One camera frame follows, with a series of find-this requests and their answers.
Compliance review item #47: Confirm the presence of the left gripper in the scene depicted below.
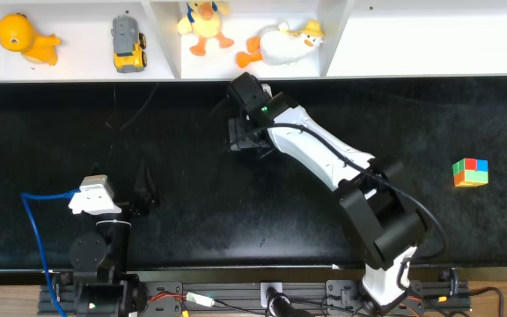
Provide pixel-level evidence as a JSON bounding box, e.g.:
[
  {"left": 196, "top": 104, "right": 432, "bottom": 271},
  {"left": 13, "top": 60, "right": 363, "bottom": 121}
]
[{"left": 89, "top": 157, "right": 160, "bottom": 220}]

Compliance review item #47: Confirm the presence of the grey and yellow toy truck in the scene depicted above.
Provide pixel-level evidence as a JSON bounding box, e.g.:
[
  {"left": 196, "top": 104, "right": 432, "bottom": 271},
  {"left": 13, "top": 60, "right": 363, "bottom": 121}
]
[{"left": 110, "top": 15, "right": 149, "bottom": 75}]

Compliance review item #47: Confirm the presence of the yellow rubber duck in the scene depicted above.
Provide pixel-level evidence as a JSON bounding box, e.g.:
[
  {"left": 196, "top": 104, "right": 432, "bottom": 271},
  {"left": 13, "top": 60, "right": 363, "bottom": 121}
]
[{"left": 0, "top": 12, "right": 63, "bottom": 67}]

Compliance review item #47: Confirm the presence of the many-coloured puzzle cube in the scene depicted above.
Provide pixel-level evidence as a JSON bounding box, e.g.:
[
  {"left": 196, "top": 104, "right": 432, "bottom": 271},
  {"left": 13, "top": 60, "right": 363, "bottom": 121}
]
[{"left": 452, "top": 157, "right": 489, "bottom": 188}]

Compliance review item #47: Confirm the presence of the yellow plush duck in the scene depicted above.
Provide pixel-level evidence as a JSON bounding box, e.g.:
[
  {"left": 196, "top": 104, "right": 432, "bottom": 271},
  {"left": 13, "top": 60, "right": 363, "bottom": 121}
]
[{"left": 176, "top": 0, "right": 236, "bottom": 57}]

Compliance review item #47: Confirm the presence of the white plush duck with hat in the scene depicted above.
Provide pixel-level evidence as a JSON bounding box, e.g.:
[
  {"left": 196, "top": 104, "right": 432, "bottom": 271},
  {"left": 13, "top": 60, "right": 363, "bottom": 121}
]
[{"left": 235, "top": 18, "right": 326, "bottom": 70}]

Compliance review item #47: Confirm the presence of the white shelf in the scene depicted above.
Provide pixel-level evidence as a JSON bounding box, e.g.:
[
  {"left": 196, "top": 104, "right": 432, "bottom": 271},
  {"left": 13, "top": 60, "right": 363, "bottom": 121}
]
[{"left": 0, "top": 0, "right": 507, "bottom": 84}]

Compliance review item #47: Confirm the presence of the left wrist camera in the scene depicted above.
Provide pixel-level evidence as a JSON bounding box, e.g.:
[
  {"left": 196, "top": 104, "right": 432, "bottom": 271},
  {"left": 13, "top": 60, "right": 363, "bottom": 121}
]
[{"left": 67, "top": 173, "right": 122, "bottom": 217}]

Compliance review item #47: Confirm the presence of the blue cable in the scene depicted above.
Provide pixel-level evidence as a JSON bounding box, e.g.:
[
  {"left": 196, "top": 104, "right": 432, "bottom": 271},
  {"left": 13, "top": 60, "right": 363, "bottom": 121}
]
[{"left": 19, "top": 188, "right": 81, "bottom": 317}]

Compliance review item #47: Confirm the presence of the mounting rail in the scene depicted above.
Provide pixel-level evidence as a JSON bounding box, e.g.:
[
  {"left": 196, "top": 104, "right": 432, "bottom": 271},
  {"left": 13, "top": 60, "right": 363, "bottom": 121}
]
[{"left": 37, "top": 269, "right": 505, "bottom": 317}]

